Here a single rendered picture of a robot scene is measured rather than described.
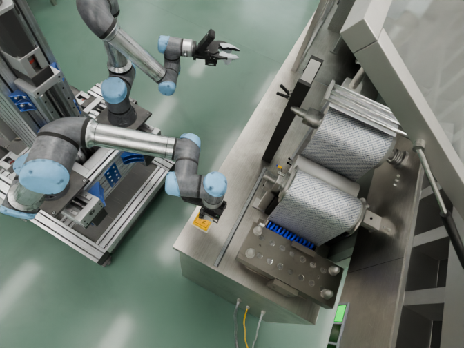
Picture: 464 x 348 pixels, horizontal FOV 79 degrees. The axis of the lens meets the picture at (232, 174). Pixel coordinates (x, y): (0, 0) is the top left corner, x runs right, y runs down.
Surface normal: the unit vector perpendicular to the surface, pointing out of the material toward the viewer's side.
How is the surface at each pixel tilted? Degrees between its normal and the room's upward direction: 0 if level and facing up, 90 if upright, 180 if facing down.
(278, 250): 0
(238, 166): 0
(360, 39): 90
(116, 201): 0
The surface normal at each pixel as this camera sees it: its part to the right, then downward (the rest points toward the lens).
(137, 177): 0.14, -0.45
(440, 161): -0.44, 0.77
